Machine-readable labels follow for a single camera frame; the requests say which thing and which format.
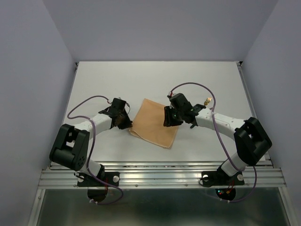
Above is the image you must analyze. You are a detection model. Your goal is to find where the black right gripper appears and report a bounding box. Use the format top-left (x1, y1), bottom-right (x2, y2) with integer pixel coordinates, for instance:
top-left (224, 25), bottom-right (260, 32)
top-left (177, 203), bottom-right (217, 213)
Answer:
top-left (163, 105), bottom-right (183, 127)

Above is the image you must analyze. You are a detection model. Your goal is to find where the peach cloth napkin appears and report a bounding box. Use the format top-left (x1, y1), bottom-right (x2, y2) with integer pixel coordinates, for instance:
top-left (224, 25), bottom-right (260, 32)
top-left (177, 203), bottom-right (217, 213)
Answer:
top-left (129, 98), bottom-right (179, 149)

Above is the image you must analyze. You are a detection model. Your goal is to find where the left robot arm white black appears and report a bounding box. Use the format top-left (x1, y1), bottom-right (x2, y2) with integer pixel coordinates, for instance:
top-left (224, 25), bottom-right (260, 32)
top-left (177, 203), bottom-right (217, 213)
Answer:
top-left (49, 98), bottom-right (132, 186)

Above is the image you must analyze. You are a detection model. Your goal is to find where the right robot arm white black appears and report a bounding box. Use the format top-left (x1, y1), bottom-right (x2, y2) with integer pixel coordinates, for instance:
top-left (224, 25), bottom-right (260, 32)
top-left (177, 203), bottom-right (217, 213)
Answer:
top-left (163, 93), bottom-right (272, 184)

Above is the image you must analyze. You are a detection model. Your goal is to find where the gold fork black handle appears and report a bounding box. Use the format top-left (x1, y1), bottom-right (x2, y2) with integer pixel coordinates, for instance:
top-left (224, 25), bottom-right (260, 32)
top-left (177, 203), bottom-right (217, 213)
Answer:
top-left (204, 97), bottom-right (212, 106)

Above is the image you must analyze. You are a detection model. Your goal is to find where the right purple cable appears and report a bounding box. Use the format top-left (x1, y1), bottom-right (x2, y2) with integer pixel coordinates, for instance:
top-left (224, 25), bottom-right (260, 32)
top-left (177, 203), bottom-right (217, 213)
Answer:
top-left (167, 82), bottom-right (257, 204)

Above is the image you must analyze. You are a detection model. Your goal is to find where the purple cable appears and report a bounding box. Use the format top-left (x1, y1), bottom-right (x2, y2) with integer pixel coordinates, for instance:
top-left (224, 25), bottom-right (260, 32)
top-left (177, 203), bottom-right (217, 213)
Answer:
top-left (167, 82), bottom-right (257, 204)
top-left (67, 95), bottom-right (124, 205)

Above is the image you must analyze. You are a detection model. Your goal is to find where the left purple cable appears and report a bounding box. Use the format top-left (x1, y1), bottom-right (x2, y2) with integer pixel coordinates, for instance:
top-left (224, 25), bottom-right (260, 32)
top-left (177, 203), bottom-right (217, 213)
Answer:
top-left (67, 95), bottom-right (124, 205)

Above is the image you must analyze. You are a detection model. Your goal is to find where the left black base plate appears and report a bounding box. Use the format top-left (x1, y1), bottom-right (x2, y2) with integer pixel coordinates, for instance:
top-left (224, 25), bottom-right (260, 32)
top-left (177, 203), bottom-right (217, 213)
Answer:
top-left (77, 171), bottom-right (121, 188)

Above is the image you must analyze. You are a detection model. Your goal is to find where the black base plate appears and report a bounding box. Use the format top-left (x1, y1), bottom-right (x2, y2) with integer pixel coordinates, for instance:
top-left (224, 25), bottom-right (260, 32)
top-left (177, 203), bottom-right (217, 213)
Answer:
top-left (199, 171), bottom-right (245, 187)
top-left (77, 171), bottom-right (121, 188)

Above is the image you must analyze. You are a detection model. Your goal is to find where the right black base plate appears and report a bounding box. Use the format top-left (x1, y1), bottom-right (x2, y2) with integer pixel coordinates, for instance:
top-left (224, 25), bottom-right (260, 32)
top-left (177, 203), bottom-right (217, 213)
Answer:
top-left (199, 171), bottom-right (245, 187)

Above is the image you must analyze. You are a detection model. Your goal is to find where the aluminium rail frame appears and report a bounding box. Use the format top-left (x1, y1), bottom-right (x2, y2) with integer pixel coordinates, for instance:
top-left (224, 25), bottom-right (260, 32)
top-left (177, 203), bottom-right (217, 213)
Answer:
top-left (27, 61), bottom-right (293, 226)

